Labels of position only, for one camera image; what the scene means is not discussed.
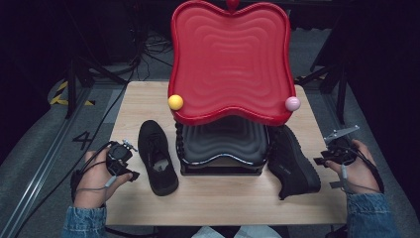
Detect black metal stand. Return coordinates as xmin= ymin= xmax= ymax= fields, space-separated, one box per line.
xmin=63 ymin=54 xmax=128 ymax=120
xmin=295 ymin=49 xmax=352 ymax=125

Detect yellow and black floor tape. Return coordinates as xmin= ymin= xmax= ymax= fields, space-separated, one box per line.
xmin=49 ymin=80 xmax=97 ymax=107

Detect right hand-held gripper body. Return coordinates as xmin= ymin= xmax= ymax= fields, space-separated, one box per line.
xmin=323 ymin=124 xmax=361 ymax=166

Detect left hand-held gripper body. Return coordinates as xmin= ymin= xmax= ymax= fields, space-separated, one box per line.
xmin=105 ymin=138 xmax=140 ymax=178

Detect metal floor rail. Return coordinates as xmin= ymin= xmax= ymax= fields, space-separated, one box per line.
xmin=0 ymin=88 xmax=97 ymax=238

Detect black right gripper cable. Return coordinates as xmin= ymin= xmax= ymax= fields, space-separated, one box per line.
xmin=346 ymin=145 xmax=386 ymax=194

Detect person's right hand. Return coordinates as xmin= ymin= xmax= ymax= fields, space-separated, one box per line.
xmin=325 ymin=138 xmax=381 ymax=195

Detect person's legs in grey trousers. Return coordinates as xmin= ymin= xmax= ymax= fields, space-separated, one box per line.
xmin=191 ymin=225 xmax=283 ymax=238

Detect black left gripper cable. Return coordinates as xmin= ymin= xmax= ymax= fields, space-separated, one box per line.
xmin=69 ymin=141 xmax=115 ymax=203

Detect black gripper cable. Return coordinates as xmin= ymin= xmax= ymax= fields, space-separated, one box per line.
xmin=69 ymin=141 xmax=115 ymax=203
xmin=346 ymin=145 xmax=386 ymax=194

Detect person's left hand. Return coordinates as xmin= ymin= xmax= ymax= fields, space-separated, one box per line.
xmin=72 ymin=147 xmax=134 ymax=209

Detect black mesh sneaker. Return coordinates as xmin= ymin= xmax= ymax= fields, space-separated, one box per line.
xmin=266 ymin=124 xmax=322 ymax=201
xmin=137 ymin=119 xmax=180 ymax=197

